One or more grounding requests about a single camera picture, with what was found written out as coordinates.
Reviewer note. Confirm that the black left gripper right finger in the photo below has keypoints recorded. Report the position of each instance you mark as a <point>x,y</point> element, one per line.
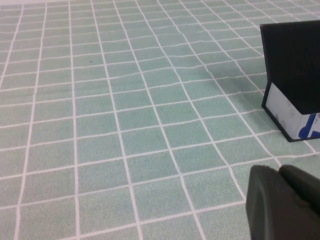
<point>305,187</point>

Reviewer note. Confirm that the black printed glasses case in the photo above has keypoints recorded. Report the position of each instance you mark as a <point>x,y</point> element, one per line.
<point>292,62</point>

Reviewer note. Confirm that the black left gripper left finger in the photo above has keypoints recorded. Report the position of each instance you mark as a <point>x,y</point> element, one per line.
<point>270,207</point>

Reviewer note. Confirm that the green checked tablecloth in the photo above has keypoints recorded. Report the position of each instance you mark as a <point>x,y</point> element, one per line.
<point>125,125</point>

